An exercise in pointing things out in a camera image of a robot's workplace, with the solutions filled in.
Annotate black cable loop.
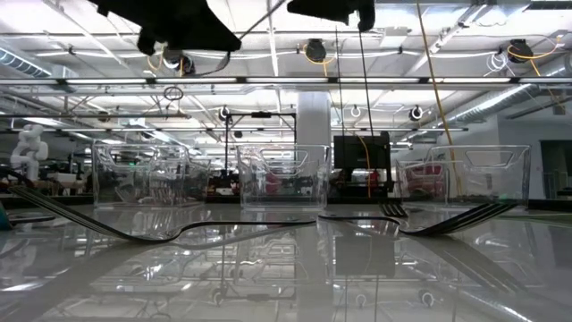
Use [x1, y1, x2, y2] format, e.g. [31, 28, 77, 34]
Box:
[162, 85, 185, 102]

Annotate yellow hanging cable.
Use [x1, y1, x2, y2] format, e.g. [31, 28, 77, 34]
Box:
[415, 0, 462, 198]

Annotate black monitor on stand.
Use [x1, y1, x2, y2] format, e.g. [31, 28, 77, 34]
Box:
[332, 131, 397, 199]

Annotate white square pillar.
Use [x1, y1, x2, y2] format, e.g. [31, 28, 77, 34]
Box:
[296, 90, 332, 148]

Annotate white robot figure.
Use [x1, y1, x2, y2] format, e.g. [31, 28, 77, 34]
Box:
[8, 123, 49, 183]

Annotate black ceiling cable reel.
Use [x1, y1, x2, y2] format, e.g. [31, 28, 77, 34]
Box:
[486, 38, 564, 80]
[302, 38, 336, 77]
[159, 48, 198, 78]

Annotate orange cable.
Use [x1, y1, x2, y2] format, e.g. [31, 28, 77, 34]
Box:
[356, 132, 373, 199]

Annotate black metal gantry frame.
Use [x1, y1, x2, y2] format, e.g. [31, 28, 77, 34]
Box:
[224, 111, 299, 178]

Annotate clear plastic bin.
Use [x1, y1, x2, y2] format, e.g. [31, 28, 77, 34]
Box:
[90, 141, 211, 209]
[235, 143, 332, 211]
[395, 143, 532, 208]

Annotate black hanging cable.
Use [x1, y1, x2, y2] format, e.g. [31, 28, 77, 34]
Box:
[358, 30, 376, 138]
[332, 24, 347, 135]

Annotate rack with red bins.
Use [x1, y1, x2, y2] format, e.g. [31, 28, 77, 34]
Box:
[401, 161, 450, 198]

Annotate silver fork right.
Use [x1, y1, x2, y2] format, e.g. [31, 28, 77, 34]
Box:
[317, 201, 519, 238]

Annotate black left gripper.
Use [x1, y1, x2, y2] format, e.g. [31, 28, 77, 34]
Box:
[87, 0, 243, 57]

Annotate long ceiling light strip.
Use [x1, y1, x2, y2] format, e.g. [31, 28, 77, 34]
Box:
[0, 76, 572, 86]

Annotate silver ventilation duct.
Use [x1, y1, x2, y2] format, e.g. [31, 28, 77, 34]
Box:
[0, 44, 80, 81]
[446, 55, 572, 129]

